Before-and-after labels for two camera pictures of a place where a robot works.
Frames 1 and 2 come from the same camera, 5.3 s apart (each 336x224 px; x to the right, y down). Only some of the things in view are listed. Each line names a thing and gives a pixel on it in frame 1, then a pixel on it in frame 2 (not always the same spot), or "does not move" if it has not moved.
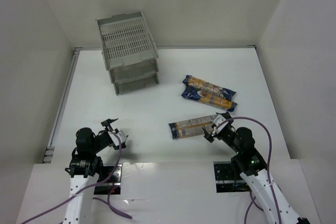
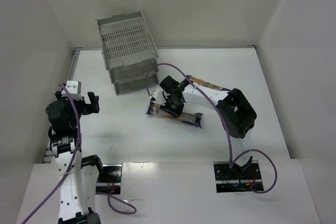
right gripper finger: x=207 y=136 → x=167 y=105
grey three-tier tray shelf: x=129 y=50 does not move
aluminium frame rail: x=50 y=149 does not move
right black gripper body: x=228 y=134 → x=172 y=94
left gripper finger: x=123 y=145 → x=92 y=108
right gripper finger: x=226 y=115 → x=175 y=110
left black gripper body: x=109 y=130 → x=79 y=102
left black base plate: x=114 y=181 does not move
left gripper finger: x=107 y=123 → x=94 y=99
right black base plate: x=227 y=179 does not move
